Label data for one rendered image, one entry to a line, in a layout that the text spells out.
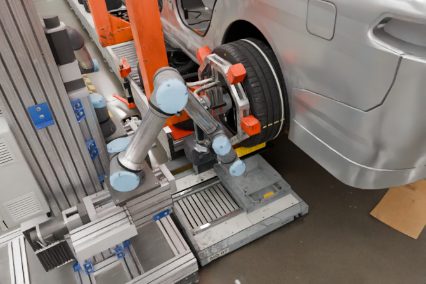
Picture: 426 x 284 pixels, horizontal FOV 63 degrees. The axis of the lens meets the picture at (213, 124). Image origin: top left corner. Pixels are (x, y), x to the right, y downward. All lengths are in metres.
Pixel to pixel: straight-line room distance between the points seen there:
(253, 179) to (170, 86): 1.38
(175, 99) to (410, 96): 0.83
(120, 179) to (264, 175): 1.31
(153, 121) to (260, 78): 0.77
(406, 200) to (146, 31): 2.12
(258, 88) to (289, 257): 1.10
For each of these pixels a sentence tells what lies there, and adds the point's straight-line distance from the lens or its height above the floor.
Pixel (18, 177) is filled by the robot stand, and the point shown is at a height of 1.01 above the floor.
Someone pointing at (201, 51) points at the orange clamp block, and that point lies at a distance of 2.19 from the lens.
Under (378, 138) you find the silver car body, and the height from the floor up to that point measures 1.07.
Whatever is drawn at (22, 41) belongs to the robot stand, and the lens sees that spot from 1.50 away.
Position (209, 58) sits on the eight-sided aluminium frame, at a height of 1.12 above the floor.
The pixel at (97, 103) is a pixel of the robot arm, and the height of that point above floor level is 1.03.
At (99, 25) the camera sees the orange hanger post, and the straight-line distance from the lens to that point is 4.19.
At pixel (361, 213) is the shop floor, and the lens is 2.67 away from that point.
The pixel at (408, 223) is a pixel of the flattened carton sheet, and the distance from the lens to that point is 2.70.
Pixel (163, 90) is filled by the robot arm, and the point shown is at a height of 1.37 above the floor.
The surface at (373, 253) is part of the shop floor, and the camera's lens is 2.49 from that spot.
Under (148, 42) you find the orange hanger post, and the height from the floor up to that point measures 1.17.
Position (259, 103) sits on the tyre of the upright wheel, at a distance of 1.88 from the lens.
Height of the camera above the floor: 1.95
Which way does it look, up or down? 35 degrees down
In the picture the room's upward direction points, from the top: 6 degrees counter-clockwise
